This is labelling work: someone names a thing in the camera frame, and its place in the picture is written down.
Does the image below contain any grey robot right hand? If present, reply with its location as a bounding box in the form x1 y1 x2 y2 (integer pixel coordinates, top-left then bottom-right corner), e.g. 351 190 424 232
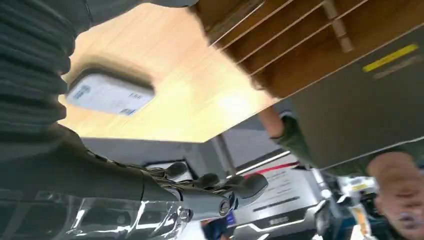
0 0 270 240

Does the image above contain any grey card reader device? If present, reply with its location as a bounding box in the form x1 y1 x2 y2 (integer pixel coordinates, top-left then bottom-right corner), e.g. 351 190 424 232
65 70 156 117

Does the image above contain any ribbed grey right arm sleeve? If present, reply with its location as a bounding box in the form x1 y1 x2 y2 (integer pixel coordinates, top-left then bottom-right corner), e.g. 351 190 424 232
0 0 89 161

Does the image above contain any white sign board with text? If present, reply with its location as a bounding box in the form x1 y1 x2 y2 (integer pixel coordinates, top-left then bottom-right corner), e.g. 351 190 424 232
231 161 329 237

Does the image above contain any wooden card box with slots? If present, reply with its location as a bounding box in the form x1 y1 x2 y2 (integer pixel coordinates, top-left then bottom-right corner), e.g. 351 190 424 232
189 0 371 99

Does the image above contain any person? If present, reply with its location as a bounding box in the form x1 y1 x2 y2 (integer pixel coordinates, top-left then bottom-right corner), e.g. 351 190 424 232
257 105 424 240

